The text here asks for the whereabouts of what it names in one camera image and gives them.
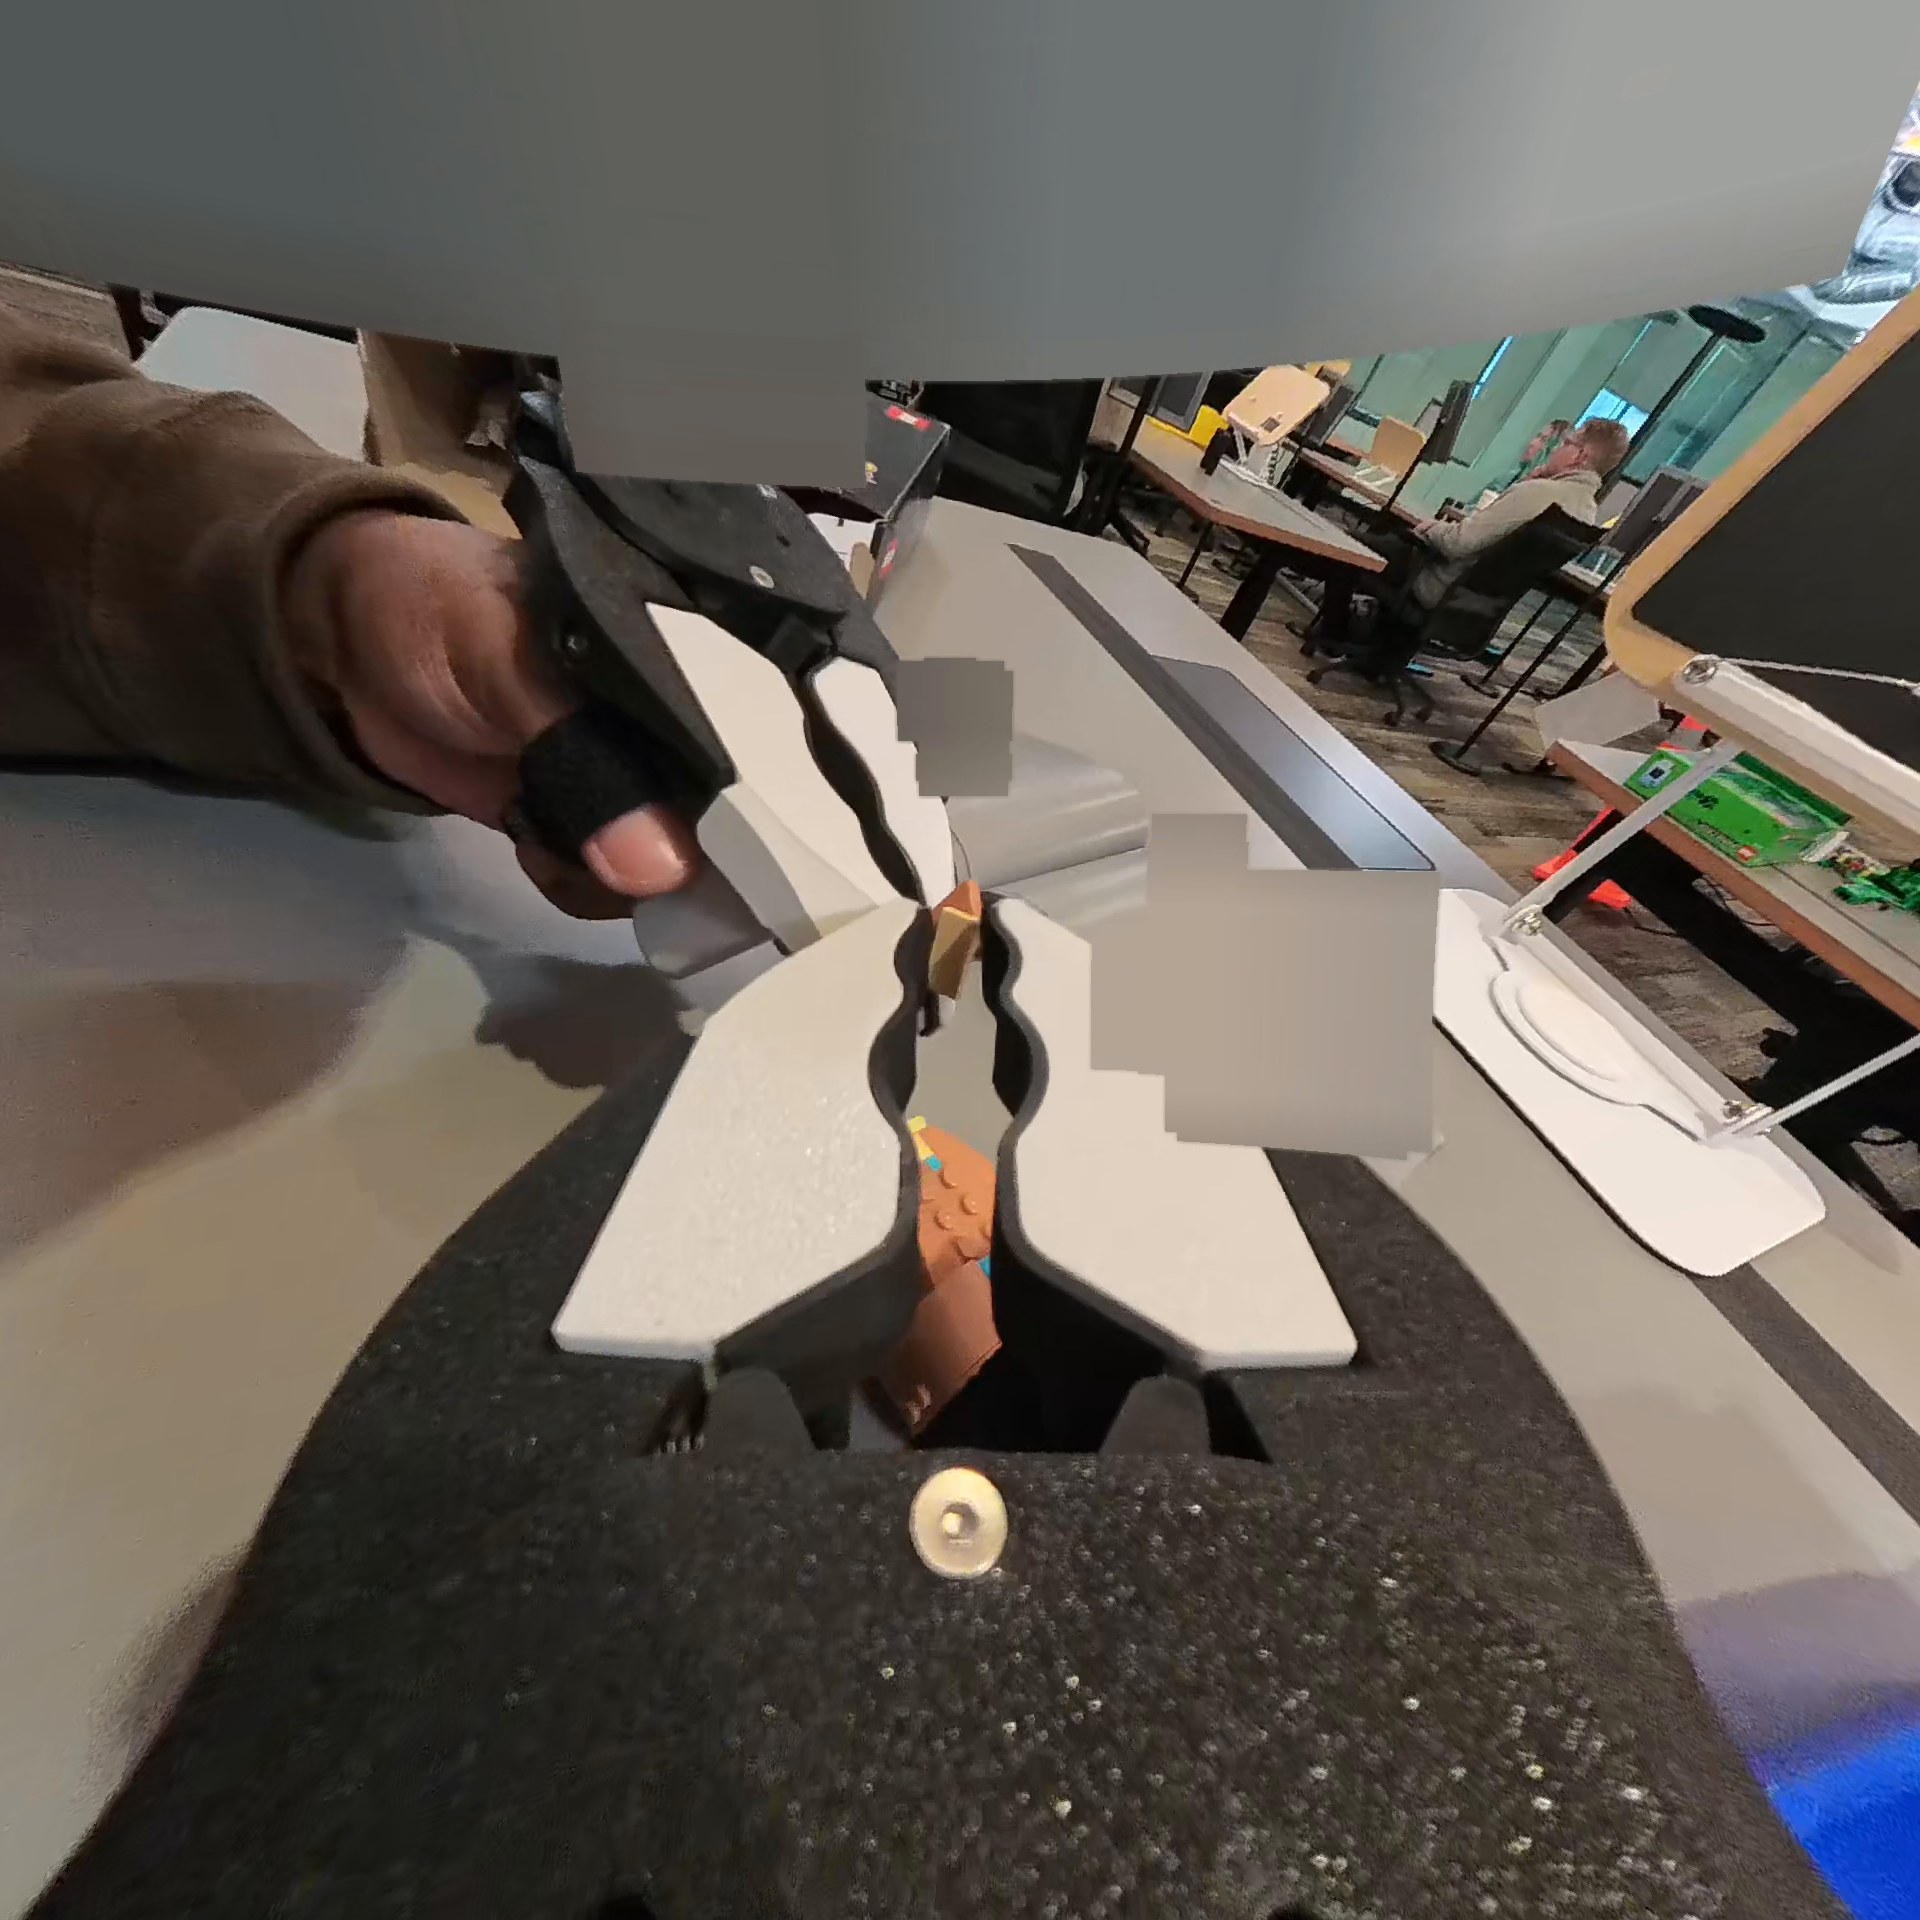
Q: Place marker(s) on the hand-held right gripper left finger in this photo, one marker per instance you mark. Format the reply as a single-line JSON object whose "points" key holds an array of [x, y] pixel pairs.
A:
{"points": [[750, 1185]]}

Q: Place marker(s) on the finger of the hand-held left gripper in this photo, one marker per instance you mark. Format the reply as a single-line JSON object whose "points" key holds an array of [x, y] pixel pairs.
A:
{"points": [[757, 720], [878, 705]]}

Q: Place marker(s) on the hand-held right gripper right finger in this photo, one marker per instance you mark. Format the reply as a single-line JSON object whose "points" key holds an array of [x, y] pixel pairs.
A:
{"points": [[1140, 1259]]}

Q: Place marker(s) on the orange brick plate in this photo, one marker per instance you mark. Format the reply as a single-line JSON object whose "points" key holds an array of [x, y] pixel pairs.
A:
{"points": [[963, 901]]}

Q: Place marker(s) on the person's left forearm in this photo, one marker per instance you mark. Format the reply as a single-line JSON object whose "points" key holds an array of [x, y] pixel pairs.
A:
{"points": [[148, 569]]}

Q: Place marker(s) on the brown-edged long desk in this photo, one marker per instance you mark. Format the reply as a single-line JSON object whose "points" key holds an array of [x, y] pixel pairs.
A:
{"points": [[1275, 517]]}

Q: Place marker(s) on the grey desk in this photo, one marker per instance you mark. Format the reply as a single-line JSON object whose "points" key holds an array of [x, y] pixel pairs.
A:
{"points": [[1558, 1424]]}

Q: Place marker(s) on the brown-edged side desk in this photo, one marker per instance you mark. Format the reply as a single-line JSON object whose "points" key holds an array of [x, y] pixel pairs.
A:
{"points": [[1798, 930]]}

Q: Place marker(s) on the person's left hand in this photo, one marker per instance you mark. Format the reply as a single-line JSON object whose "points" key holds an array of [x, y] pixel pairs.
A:
{"points": [[420, 662]]}

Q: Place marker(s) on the orange brick model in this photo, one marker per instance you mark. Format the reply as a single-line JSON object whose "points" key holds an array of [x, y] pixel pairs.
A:
{"points": [[945, 1277]]}

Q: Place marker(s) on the grey instruction booklet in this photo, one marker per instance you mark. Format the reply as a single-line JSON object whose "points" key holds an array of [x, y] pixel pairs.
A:
{"points": [[1050, 840]]}

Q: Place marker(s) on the black office chair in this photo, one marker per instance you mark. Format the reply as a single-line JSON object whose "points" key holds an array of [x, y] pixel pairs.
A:
{"points": [[1499, 599]]}

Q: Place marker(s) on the metal stand rod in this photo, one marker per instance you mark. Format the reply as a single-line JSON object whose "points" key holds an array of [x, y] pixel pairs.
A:
{"points": [[1627, 832], [1829, 1079]]}

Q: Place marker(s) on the green box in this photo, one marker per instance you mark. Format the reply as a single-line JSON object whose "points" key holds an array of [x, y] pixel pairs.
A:
{"points": [[1740, 809]]}

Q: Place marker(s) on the green brick pile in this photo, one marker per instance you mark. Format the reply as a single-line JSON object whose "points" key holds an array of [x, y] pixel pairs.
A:
{"points": [[1875, 886]]}

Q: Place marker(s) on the white stand bar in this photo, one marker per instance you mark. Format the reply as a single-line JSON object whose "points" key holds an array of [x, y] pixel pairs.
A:
{"points": [[1798, 735]]}

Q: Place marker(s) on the blue plastic bin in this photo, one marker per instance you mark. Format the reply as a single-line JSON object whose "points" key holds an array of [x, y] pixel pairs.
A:
{"points": [[1860, 1830]]}

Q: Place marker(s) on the black floor lamp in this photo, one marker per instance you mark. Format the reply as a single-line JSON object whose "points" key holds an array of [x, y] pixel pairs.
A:
{"points": [[1724, 321]]}

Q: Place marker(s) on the wood-framed black panel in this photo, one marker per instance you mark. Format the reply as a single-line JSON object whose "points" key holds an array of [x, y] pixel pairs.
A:
{"points": [[1798, 555]]}

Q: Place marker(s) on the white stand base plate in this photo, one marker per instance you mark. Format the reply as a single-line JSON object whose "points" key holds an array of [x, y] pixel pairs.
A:
{"points": [[1681, 1185]]}

